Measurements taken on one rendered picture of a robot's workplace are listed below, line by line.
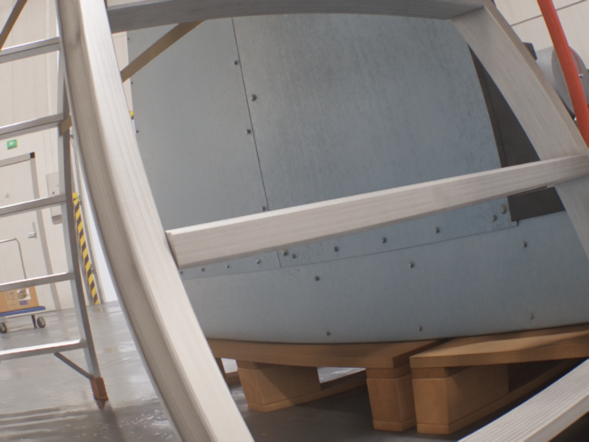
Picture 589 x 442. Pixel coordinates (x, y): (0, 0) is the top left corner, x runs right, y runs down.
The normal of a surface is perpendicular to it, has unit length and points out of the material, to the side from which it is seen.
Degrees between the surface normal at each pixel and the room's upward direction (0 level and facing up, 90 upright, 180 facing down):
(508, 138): 90
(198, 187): 90
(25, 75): 90
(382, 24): 90
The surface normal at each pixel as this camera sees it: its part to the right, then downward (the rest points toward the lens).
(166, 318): 0.40, -0.52
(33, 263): 0.46, -0.12
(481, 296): -0.86, 0.17
